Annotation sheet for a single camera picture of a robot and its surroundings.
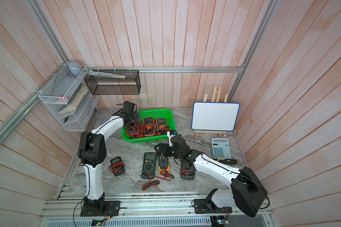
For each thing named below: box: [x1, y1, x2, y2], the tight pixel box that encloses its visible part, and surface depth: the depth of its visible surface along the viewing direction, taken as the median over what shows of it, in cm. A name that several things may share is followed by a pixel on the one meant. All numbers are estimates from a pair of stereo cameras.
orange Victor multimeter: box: [155, 118, 171, 136], surface depth 106 cm
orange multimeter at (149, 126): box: [143, 117, 155, 137], surface depth 104 cm
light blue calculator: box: [211, 137, 232, 159], surface depth 97 cm
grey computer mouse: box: [66, 60, 82, 76], surface depth 84 cm
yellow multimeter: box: [155, 156, 175, 182], surface depth 87 cm
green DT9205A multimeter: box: [141, 152, 161, 191], surface depth 87 cm
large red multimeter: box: [125, 120, 144, 139], surface depth 96 cm
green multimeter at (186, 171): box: [179, 159, 197, 181], surface depth 83 cm
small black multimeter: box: [108, 156, 126, 176], surface depth 86 cm
